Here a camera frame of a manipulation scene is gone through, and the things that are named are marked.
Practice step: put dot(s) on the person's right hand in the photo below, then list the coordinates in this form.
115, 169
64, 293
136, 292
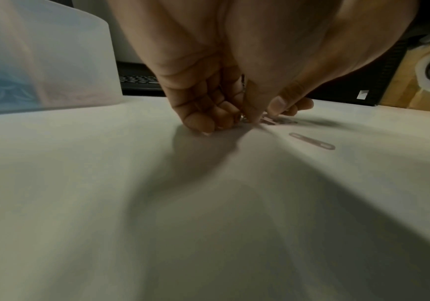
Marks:
367, 35

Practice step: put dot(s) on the person's left hand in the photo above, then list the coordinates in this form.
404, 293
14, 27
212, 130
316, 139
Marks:
207, 44

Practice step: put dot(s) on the black keyboard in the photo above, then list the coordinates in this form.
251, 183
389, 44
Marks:
137, 79

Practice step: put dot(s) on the pile of blue pink paperclips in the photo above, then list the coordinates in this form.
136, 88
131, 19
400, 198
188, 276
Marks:
270, 121

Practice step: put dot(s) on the white table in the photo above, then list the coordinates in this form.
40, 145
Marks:
88, 205

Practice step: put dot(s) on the sorted blue clips heap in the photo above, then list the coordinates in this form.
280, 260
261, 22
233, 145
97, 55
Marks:
3, 88

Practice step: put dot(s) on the black laptop with sticker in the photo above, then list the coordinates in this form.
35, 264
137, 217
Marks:
348, 88

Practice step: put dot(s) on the translucent plastic container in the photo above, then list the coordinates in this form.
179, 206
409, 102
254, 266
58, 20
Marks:
59, 44

